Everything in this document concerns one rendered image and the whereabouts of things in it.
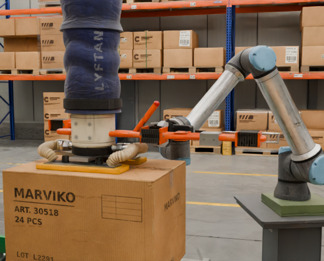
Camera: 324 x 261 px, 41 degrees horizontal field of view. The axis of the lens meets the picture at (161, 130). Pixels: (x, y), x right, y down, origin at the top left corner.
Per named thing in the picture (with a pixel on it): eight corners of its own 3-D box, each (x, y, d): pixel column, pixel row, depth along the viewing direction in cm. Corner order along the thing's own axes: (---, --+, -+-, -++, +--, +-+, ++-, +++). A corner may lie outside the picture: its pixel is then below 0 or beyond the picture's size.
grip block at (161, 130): (138, 143, 160) (138, 127, 159) (148, 140, 169) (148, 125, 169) (160, 144, 157) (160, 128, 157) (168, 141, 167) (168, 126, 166)
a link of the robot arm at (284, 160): (296, 175, 242) (297, 143, 240) (315, 180, 225) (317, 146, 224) (271, 176, 237) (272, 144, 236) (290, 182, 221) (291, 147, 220)
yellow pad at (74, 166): (35, 169, 164) (34, 156, 163) (50, 164, 173) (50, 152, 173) (118, 175, 153) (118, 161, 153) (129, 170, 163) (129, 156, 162)
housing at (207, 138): (198, 145, 155) (198, 132, 154) (202, 143, 161) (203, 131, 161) (218, 146, 152) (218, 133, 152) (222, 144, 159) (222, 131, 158)
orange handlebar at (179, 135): (30, 135, 176) (30, 126, 176) (68, 128, 205) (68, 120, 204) (265, 145, 148) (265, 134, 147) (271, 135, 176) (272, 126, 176)
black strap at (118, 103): (51, 109, 163) (51, 98, 162) (81, 106, 185) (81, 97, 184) (107, 110, 156) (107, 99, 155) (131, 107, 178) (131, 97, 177)
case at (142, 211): (5, 273, 167) (1, 170, 162) (61, 238, 204) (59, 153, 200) (154, 296, 148) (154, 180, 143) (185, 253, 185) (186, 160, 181)
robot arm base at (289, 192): (267, 193, 241) (268, 175, 240) (299, 192, 244) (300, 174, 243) (283, 201, 222) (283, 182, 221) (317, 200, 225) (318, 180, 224)
